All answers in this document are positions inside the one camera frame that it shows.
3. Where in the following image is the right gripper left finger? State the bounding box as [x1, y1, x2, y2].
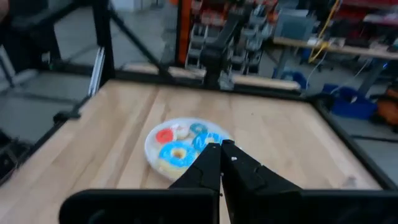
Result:
[58, 142, 222, 224]

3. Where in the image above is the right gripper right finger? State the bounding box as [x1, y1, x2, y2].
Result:
[220, 139, 398, 224]

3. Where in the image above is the large blue beige-ring donut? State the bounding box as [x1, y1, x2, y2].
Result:
[157, 141, 200, 180]

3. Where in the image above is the small white donut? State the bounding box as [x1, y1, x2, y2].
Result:
[170, 123, 190, 140]

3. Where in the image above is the small teal donut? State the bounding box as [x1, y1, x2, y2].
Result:
[188, 123, 208, 137]

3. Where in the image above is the small red donut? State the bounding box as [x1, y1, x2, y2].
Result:
[155, 128, 175, 145]

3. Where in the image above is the white round plate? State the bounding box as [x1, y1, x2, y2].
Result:
[144, 117, 234, 182]

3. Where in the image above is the blue plastic bin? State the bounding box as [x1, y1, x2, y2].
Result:
[273, 70, 308, 90]
[323, 83, 377, 121]

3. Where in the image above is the orange shelf upright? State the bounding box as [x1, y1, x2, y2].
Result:
[176, 0, 193, 66]

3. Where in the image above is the silver aluminium profile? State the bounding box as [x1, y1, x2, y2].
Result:
[88, 46, 106, 97]

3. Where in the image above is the parts bin rack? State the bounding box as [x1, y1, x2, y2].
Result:
[192, 0, 280, 75]

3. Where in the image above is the orange rounded object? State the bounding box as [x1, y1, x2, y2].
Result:
[376, 86, 398, 125]

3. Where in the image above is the wooden workbench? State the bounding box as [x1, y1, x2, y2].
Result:
[273, 35, 398, 60]

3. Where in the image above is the black metal rig frame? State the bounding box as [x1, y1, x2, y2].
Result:
[0, 0, 398, 192]

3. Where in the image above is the yellow cable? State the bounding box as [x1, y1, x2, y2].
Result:
[307, 0, 341, 63]

